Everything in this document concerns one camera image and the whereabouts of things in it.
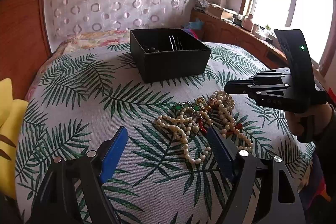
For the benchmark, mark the pink bottle on cabinet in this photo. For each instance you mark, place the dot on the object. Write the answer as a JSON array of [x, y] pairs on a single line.
[[247, 22]]

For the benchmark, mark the floral quilt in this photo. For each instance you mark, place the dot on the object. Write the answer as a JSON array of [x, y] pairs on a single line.
[[84, 41]]

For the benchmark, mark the cardboard box on cabinet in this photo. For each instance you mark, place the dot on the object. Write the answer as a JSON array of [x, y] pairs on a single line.
[[220, 12]]

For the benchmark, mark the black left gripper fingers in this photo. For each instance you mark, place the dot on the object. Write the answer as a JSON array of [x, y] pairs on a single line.
[[240, 87]]

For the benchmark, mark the black cardboard jewelry box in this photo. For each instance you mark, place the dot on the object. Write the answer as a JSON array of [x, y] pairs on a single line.
[[167, 53]]

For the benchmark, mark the palm leaf print bedsheet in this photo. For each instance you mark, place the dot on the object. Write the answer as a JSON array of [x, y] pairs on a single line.
[[84, 96]]

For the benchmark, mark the wooden sideboard cabinet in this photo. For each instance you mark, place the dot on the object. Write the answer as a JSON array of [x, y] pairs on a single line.
[[218, 31]]

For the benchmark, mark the teal cloth by bed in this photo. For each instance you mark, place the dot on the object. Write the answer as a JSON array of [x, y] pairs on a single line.
[[195, 25]]

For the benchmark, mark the wooden headboard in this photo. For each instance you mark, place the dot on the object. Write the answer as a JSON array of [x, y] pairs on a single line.
[[24, 43]]

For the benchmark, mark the gold ring ornament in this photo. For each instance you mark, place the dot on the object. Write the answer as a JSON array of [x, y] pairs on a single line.
[[201, 102]]

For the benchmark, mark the person's right hand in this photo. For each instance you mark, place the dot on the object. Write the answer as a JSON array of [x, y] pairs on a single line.
[[316, 118]]

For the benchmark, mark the yellow plush toy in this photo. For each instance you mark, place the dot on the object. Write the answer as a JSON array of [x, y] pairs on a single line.
[[12, 114]]

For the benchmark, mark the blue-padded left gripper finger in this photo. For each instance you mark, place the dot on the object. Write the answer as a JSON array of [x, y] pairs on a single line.
[[278, 200], [56, 200]]

